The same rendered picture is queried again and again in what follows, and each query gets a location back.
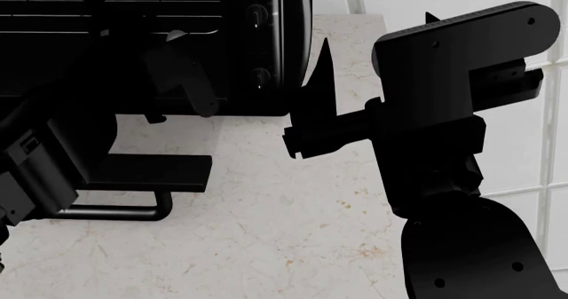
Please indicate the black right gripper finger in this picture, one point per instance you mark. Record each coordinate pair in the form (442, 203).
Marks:
(317, 112)
(430, 17)

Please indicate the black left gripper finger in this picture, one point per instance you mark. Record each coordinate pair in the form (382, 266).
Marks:
(186, 79)
(155, 117)

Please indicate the black oven control knob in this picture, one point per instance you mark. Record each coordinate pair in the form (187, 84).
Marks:
(256, 14)
(260, 77)

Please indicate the black toaster oven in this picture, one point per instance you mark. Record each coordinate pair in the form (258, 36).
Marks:
(284, 29)

